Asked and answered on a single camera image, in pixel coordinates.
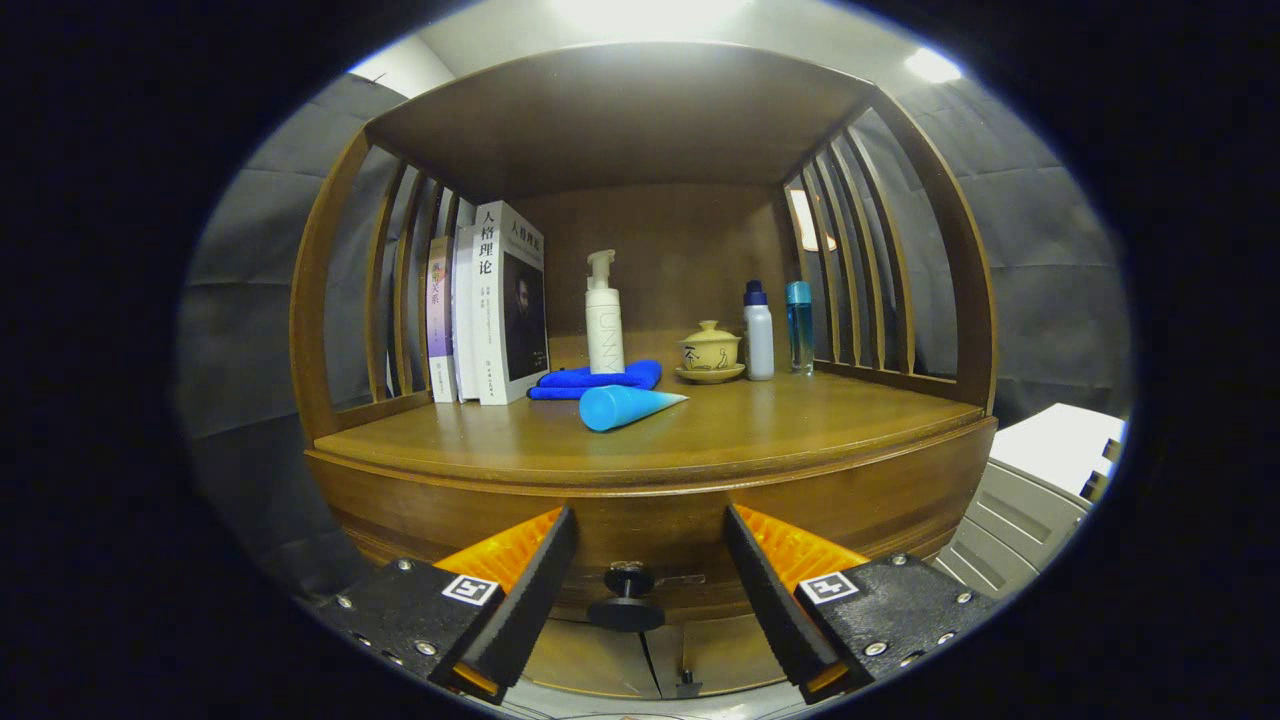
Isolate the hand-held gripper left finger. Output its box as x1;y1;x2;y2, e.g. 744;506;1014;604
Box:
315;505;579;706

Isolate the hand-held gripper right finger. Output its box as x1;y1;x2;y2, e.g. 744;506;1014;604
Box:
722;503;1001;704

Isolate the brown wooden drawer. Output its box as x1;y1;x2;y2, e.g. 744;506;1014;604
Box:
305;418;999;633

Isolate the blue cosmetic tube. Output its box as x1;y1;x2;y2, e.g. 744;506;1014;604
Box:
579;384;690;433

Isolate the brown wooden countertop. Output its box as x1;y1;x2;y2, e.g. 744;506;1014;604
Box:
305;372;998;491

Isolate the grey filing cabinet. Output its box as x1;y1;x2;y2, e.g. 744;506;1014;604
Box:
930;402;1128;601

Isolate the brown wooden cabinet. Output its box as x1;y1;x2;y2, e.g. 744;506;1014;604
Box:
289;42;999;701

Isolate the blue folded cloth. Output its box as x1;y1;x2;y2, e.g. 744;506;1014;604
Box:
527;359;664;401

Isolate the yellow lidded tea cup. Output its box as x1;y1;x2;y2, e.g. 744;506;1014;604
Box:
679;320;742;372

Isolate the white bottle with blue cap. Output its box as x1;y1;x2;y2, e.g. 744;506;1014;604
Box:
743;280;776;382

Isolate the clear blue bottle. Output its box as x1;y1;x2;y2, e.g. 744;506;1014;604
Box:
785;281;816;376

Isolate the white pump bottle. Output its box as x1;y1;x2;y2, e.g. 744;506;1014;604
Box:
585;249;627;375

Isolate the thin white book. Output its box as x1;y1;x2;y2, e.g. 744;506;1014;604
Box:
452;224;483;403

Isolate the white book with portrait cover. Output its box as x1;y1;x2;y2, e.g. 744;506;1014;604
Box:
474;200;550;406

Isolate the purple spine book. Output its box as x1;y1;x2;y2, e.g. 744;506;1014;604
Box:
427;236;459;404

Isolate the rectangular ceiling light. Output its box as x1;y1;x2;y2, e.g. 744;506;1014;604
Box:
903;47;963;85

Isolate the round ceiling light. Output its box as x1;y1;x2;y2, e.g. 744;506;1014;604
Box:
550;0;751;41

